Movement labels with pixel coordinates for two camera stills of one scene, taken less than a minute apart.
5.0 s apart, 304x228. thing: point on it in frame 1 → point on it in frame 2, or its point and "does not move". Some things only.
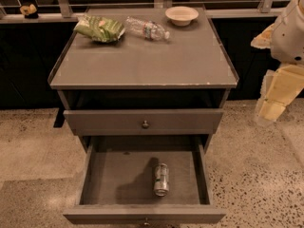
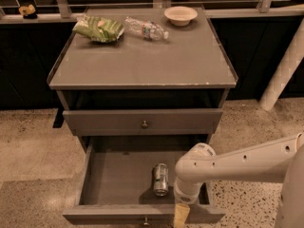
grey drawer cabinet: x=143 y=80 does not move
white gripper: x=289 y=37 → x=184 y=197
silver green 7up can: x=161 y=180 does not move
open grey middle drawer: x=144 y=180 does not move
